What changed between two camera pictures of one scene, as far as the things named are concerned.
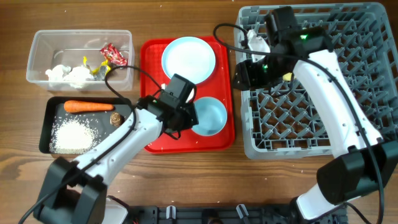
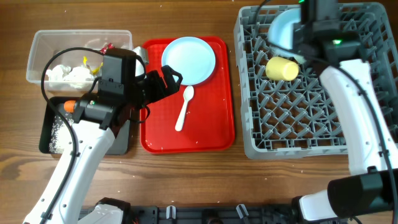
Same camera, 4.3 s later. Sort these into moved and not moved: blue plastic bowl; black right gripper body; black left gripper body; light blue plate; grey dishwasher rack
Moved: blue plastic bowl; black left gripper body; black right gripper body
Not moved: grey dishwasher rack; light blue plate
